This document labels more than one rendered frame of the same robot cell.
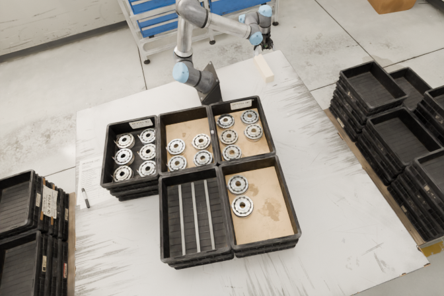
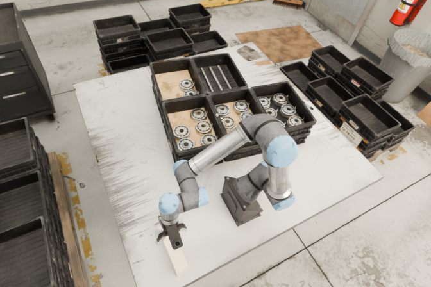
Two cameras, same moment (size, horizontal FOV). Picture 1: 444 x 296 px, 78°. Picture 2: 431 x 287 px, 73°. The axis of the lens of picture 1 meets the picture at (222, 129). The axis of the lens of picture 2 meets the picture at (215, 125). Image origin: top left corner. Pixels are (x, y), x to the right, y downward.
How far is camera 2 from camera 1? 198 cm
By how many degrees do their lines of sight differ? 74
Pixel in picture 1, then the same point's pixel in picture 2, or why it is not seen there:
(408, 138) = (8, 216)
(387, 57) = not seen: outside the picture
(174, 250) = (225, 68)
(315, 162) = (127, 134)
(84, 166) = (325, 124)
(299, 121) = (134, 173)
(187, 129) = not seen: hidden behind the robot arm
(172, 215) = (233, 82)
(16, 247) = not seen: hidden behind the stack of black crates
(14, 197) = (375, 127)
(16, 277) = (331, 98)
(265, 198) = (170, 91)
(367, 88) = (21, 275)
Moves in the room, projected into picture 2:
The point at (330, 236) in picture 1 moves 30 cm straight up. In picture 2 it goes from (129, 92) to (122, 59)
